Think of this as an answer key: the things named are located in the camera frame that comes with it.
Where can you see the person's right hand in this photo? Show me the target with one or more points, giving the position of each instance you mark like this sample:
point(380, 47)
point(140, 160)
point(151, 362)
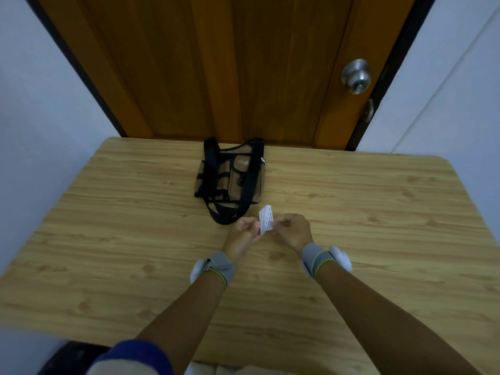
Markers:
point(295, 232)

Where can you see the person's left hand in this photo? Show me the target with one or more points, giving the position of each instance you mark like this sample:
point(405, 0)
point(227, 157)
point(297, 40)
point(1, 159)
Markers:
point(238, 240)

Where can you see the person's right fingers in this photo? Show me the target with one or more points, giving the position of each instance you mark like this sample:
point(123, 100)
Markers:
point(281, 225)

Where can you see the person's left fingers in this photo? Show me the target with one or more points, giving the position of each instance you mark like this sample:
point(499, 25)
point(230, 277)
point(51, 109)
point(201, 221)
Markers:
point(249, 226)

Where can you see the white paper card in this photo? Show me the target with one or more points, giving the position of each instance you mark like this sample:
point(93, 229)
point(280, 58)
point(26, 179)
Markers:
point(266, 219)

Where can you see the person's left forearm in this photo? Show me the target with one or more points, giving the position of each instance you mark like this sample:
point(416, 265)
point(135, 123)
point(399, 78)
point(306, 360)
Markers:
point(185, 324)

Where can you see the person's right forearm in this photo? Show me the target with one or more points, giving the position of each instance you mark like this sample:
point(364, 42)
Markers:
point(384, 324)

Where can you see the grey left wristband with tracker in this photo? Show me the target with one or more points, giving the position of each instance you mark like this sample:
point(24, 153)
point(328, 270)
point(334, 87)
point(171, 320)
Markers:
point(217, 267)

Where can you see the grey wristband with tracker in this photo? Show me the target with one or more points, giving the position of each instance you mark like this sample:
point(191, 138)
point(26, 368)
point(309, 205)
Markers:
point(217, 267)
point(322, 258)

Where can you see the grey right wristband with tracker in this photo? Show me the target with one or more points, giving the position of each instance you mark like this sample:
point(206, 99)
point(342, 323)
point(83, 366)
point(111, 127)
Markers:
point(322, 258)

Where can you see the metal door latch plate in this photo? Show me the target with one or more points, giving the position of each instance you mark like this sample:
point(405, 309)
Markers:
point(368, 110)

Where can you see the brown wooden door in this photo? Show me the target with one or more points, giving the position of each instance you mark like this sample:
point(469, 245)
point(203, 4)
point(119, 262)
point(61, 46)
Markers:
point(230, 68)

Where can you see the silver door knob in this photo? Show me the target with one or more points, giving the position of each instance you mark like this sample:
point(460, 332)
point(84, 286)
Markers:
point(356, 76)

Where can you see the blue and white sleeve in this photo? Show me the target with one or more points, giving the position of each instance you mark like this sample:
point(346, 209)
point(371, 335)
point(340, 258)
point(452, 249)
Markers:
point(131, 359)

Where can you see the black door frame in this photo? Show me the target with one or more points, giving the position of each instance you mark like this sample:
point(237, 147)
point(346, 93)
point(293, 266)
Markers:
point(390, 70)

